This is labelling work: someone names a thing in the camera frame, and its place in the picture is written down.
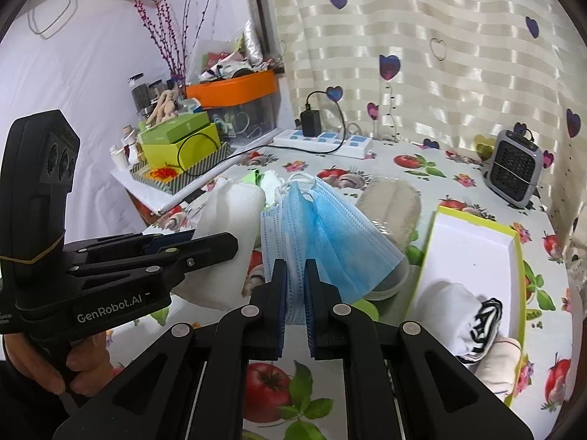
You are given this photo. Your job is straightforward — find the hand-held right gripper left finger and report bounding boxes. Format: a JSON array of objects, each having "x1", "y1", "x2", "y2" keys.
[{"x1": 54, "y1": 259, "x2": 289, "y2": 440}]

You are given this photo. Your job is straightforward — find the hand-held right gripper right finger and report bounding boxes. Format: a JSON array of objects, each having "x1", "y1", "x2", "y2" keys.
[{"x1": 305, "y1": 259, "x2": 535, "y2": 440}]

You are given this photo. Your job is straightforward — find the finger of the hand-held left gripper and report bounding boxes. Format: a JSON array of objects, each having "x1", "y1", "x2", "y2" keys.
[
  {"x1": 69, "y1": 233, "x2": 239, "y2": 292},
  {"x1": 64, "y1": 230, "x2": 193, "y2": 262}
]

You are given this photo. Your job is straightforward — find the white cloth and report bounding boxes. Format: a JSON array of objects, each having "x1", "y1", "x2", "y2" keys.
[{"x1": 174, "y1": 178, "x2": 267, "y2": 310}]

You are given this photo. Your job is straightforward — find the blue face mask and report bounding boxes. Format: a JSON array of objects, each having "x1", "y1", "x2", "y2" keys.
[{"x1": 260, "y1": 172, "x2": 406, "y2": 326}]

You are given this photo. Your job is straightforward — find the pale grey sock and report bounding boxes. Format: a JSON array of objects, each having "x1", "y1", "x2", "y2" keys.
[{"x1": 415, "y1": 279, "x2": 484, "y2": 360}]

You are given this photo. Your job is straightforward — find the yellow-green shallow cardboard box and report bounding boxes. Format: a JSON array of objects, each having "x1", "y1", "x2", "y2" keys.
[{"x1": 406, "y1": 205, "x2": 526, "y2": 406}]

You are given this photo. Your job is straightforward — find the black white striped sock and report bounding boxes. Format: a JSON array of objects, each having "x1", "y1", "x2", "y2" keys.
[{"x1": 459, "y1": 298, "x2": 503, "y2": 365}]

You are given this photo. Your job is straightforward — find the person's left hand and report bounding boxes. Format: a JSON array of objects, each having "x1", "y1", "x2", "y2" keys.
[{"x1": 4, "y1": 332, "x2": 113, "y2": 394}]

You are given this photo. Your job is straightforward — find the striped patterned gift box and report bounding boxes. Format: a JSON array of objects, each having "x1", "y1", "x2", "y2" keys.
[{"x1": 129, "y1": 140, "x2": 232, "y2": 195}]

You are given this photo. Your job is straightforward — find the small side cabinet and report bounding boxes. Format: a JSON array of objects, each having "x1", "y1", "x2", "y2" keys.
[{"x1": 109, "y1": 165, "x2": 184, "y2": 227}]

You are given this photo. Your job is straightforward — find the clear jar dark contents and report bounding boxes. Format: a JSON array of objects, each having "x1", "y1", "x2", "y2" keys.
[{"x1": 364, "y1": 238, "x2": 412, "y2": 303}]

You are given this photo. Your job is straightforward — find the yellow-green deep cardboard box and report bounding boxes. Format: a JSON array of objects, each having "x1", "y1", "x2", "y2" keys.
[{"x1": 140, "y1": 123, "x2": 222, "y2": 172}]

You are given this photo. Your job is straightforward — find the green cardboard box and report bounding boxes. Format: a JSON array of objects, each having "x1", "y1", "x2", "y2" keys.
[{"x1": 138, "y1": 112, "x2": 214, "y2": 145}]

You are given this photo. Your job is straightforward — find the beige cloth roll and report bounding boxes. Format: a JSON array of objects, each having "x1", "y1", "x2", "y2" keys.
[{"x1": 355, "y1": 178, "x2": 422, "y2": 257}]

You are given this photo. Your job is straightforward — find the wooden jointed doll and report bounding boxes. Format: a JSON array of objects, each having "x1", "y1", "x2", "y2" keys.
[{"x1": 147, "y1": 89, "x2": 182, "y2": 127}]

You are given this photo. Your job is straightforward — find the dark lidded glass jar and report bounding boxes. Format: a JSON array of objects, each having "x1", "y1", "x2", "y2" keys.
[
  {"x1": 127, "y1": 74, "x2": 147, "y2": 108},
  {"x1": 147, "y1": 80, "x2": 168, "y2": 106}
]

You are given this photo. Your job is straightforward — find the fruit print tablecloth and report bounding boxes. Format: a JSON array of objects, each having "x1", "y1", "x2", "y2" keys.
[{"x1": 105, "y1": 140, "x2": 579, "y2": 440}]

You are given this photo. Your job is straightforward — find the orange lidded storage box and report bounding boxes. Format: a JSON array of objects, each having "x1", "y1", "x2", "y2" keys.
[{"x1": 185, "y1": 70, "x2": 281, "y2": 147}]

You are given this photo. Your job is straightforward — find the white blue power strip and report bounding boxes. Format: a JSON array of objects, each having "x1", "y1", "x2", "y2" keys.
[{"x1": 273, "y1": 129, "x2": 373, "y2": 159}]

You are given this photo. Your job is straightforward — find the purple flower branches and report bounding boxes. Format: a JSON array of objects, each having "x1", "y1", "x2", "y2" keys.
[{"x1": 128, "y1": 0, "x2": 225, "y2": 81}]

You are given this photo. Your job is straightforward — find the pile of assorted packets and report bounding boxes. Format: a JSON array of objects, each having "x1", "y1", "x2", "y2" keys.
[{"x1": 190, "y1": 32, "x2": 276, "y2": 84}]

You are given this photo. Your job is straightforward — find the silver foil bag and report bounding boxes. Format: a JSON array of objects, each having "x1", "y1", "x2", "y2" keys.
[{"x1": 243, "y1": 21, "x2": 264, "y2": 62}]

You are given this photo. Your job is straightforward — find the small grey heater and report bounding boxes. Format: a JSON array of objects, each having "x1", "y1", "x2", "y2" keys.
[{"x1": 481, "y1": 129, "x2": 544, "y2": 208}]

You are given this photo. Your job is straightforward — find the heart print curtain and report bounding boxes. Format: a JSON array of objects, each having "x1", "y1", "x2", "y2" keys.
[{"x1": 263, "y1": 0, "x2": 587, "y2": 248}]

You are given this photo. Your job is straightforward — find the white power cord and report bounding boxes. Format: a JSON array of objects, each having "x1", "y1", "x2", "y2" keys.
[{"x1": 156, "y1": 158, "x2": 244, "y2": 216}]

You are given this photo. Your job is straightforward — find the black charger cable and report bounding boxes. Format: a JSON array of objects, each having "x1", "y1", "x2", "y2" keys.
[{"x1": 176, "y1": 91, "x2": 348, "y2": 179}]

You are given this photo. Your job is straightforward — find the dark window frame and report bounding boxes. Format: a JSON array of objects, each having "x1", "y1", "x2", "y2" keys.
[{"x1": 248, "y1": 0, "x2": 287, "y2": 102}]

